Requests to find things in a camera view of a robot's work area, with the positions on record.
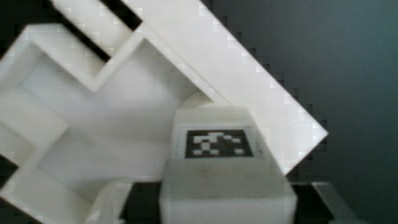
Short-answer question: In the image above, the white obstacle wall bar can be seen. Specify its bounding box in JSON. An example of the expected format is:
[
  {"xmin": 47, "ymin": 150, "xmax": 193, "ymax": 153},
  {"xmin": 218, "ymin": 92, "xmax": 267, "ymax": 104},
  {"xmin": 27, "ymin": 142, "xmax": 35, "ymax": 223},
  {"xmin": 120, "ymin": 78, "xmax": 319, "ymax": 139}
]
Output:
[{"xmin": 123, "ymin": 0, "xmax": 328, "ymax": 171}]

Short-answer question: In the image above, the white chair seat part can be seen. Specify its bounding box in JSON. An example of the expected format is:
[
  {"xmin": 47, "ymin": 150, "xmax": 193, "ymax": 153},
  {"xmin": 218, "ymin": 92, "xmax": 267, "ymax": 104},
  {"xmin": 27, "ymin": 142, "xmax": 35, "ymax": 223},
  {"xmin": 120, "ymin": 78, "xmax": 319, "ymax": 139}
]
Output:
[{"xmin": 0, "ymin": 0, "xmax": 228, "ymax": 224}]

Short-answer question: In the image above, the white chair leg with tag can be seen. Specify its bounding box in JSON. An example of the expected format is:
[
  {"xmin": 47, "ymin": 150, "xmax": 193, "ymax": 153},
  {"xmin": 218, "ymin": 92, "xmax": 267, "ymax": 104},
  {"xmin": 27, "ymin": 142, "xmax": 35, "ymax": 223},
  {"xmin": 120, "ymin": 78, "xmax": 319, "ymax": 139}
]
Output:
[{"xmin": 161, "ymin": 107, "xmax": 298, "ymax": 224}]

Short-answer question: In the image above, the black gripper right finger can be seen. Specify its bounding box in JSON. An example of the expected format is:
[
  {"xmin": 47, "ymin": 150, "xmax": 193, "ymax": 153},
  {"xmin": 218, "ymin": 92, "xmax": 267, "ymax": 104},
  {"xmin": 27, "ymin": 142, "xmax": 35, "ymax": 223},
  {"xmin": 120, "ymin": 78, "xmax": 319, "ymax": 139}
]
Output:
[{"xmin": 312, "ymin": 182, "xmax": 370, "ymax": 224}]

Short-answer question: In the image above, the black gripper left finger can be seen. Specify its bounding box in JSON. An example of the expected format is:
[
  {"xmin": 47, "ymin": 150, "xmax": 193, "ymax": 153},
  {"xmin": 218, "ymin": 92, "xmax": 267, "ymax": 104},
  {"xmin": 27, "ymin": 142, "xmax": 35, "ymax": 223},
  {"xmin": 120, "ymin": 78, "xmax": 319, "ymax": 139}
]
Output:
[{"xmin": 84, "ymin": 179, "xmax": 134, "ymax": 224}]

